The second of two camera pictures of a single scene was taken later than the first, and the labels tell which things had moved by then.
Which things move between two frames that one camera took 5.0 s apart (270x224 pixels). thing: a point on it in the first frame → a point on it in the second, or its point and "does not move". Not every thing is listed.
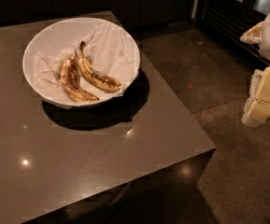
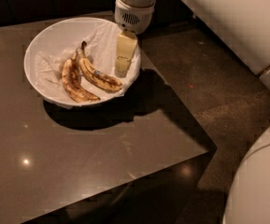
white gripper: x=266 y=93 → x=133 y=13
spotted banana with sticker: x=101 y=80 does not move
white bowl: x=79 y=63 does not move
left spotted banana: x=71 y=81 does not move
